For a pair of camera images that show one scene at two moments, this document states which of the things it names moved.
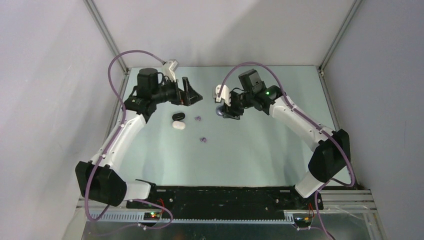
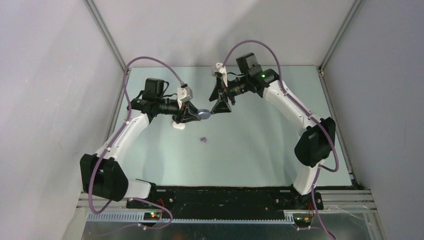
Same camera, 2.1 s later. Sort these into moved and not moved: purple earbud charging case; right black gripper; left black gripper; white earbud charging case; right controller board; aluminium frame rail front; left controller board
Moved: left black gripper; purple earbud charging case; right black gripper
Not moved: white earbud charging case; right controller board; left controller board; aluminium frame rail front
